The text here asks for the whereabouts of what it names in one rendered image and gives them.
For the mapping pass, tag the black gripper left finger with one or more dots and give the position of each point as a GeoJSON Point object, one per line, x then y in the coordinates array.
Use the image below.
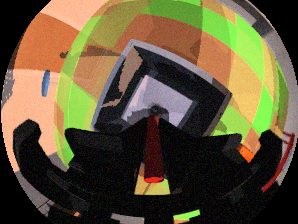
{"type": "Point", "coordinates": [123, 149]}

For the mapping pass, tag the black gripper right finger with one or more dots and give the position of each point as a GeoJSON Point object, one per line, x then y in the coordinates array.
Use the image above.
{"type": "Point", "coordinates": [182, 153]}

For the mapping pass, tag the dark red peg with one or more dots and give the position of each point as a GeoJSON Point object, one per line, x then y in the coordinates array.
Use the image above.
{"type": "Point", "coordinates": [154, 170]}

